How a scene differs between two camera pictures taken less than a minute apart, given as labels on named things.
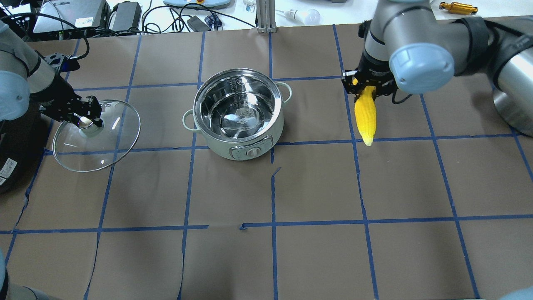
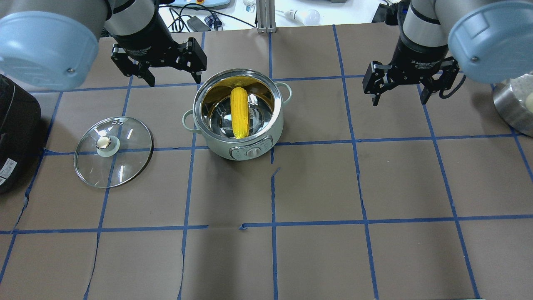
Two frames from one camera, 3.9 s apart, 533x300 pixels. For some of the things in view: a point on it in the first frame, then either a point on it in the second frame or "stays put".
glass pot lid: (91, 149) → (114, 152)
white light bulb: (311, 17) stays put
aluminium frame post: (265, 11) stays put
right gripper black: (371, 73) → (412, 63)
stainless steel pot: (239, 112) stays put
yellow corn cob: (365, 108) → (240, 112)
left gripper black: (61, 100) → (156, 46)
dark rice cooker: (22, 142) stays put
